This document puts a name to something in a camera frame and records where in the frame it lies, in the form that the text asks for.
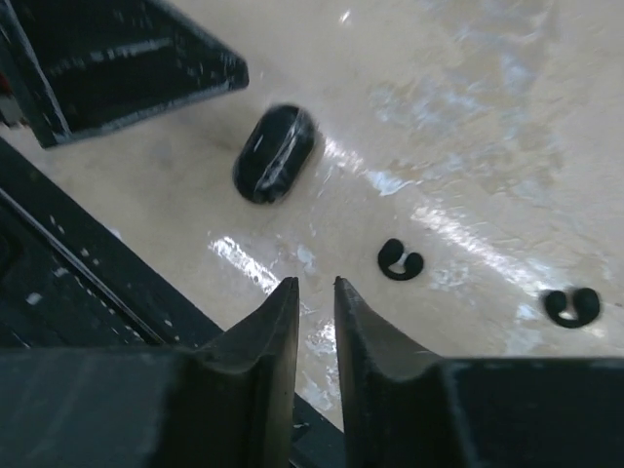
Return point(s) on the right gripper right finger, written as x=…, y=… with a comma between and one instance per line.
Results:
x=405, y=406

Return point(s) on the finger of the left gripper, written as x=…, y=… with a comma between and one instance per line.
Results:
x=76, y=69

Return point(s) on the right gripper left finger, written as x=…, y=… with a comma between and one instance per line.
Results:
x=227, y=404

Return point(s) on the black earbud charging case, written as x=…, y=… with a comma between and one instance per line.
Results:
x=274, y=154

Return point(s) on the black earbud near centre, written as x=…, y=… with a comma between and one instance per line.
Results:
x=397, y=265

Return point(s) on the black earbud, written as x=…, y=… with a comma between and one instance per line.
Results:
x=397, y=265
x=573, y=309

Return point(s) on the black earbud right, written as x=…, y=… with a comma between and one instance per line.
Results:
x=573, y=309

